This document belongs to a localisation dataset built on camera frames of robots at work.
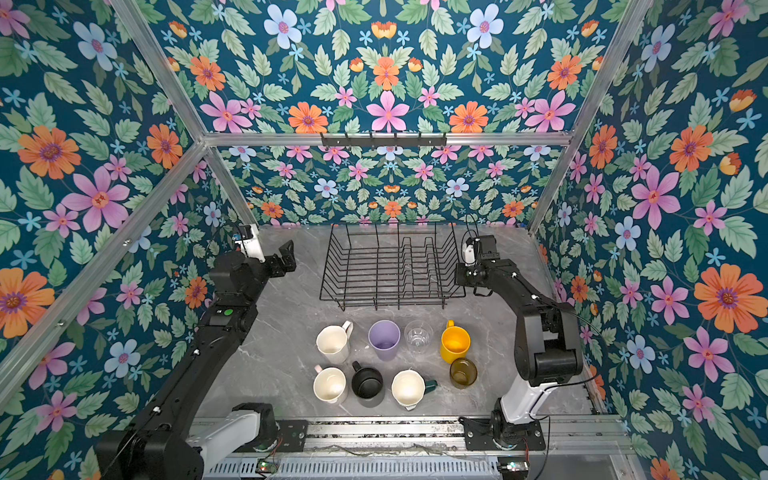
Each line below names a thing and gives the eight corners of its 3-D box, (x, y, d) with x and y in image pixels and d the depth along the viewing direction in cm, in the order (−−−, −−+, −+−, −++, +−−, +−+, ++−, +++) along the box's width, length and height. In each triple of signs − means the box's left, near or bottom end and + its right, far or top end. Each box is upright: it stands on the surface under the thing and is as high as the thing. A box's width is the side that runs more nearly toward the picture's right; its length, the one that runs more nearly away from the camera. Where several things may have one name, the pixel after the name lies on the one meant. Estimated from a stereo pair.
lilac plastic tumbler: (371, 365, 87) (366, 349, 77) (373, 338, 92) (369, 319, 82) (400, 365, 87) (399, 349, 77) (400, 338, 92) (399, 319, 82)
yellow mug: (441, 365, 86) (444, 354, 79) (438, 332, 93) (441, 319, 86) (467, 365, 86) (472, 354, 79) (463, 332, 93) (467, 319, 86)
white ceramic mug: (323, 366, 87) (313, 352, 78) (328, 337, 93) (320, 320, 84) (351, 366, 87) (345, 352, 78) (354, 337, 93) (349, 320, 84)
